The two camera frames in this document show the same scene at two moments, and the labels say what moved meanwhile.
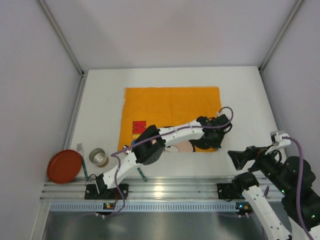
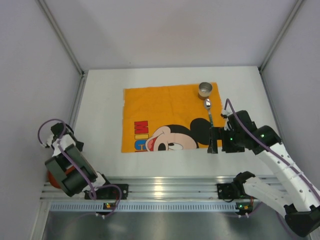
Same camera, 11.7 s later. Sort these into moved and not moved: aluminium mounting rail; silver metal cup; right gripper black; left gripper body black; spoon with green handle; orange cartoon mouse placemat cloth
Moved: silver metal cup; right gripper black; left gripper body black; spoon with green handle
Not moved: orange cartoon mouse placemat cloth; aluminium mounting rail
